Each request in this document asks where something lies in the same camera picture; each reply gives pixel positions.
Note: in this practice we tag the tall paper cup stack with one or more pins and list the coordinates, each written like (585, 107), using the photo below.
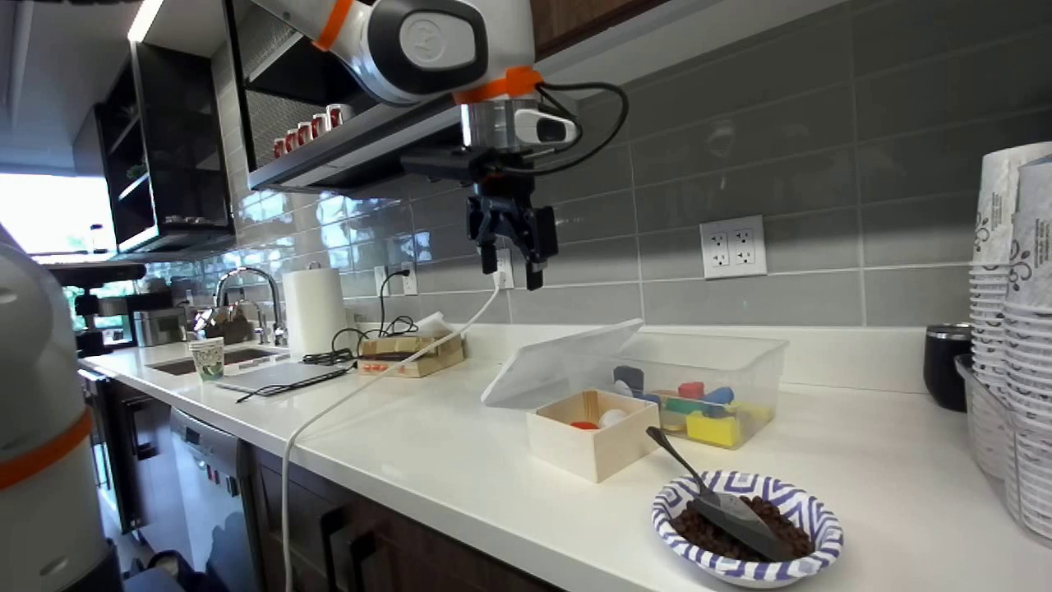
(991, 252)

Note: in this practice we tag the dark metal scoop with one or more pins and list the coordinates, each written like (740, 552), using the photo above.
(737, 514)

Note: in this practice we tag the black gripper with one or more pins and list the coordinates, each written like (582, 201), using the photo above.
(507, 209)

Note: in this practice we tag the dark wooden lower cabinet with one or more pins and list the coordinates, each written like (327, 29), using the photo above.
(361, 537)

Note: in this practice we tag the blue patterned paper plate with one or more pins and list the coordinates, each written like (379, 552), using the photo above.
(756, 573)

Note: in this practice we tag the red white mug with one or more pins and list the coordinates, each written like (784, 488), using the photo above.
(335, 116)
(292, 136)
(281, 145)
(317, 125)

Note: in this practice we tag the brown wooden upper cabinet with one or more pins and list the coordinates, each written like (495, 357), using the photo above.
(578, 20)

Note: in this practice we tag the brown coffee grounds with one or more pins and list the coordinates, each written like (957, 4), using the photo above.
(701, 535)

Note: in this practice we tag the white toy piece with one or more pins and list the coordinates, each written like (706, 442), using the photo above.
(612, 418)

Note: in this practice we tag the clear plastic tote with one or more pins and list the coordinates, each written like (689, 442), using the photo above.
(725, 365)

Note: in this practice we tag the red toy piece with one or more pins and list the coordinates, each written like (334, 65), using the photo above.
(582, 427)

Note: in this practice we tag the light wooden box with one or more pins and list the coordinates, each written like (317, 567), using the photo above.
(585, 444)

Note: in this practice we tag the large chrome faucet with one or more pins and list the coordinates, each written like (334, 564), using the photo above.
(267, 289)

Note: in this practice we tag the blue block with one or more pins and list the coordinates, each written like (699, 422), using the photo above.
(720, 396)

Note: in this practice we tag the wooden tray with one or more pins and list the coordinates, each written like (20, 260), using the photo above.
(413, 353)

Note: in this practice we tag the green printed paper cup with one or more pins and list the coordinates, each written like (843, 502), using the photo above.
(209, 361)

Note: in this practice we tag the white paper towel roll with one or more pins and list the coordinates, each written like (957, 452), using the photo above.
(312, 312)

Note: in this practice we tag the white four-socket wall outlet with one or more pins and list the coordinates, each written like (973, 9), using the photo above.
(732, 249)

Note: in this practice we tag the green block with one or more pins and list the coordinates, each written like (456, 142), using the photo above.
(681, 407)

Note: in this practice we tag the blue grey toy piece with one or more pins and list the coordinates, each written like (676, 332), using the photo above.
(633, 384)

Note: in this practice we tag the small white wall outlet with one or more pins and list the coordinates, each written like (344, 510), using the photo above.
(401, 281)

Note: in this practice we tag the black coffee machine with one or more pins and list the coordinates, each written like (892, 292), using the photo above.
(104, 306)

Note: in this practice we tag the black tumbler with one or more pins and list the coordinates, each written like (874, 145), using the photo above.
(943, 365)

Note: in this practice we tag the grey flat tray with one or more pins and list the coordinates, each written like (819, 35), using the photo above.
(286, 375)

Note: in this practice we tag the yellow block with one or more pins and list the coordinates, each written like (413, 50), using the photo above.
(713, 430)

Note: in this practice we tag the stainless dishwasher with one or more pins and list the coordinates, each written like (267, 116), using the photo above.
(209, 495)

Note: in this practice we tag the red block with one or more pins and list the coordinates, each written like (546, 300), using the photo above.
(690, 388)

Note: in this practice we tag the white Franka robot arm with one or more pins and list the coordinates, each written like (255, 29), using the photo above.
(427, 44)

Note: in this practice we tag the black open wall shelf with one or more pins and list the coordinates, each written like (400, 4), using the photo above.
(175, 152)

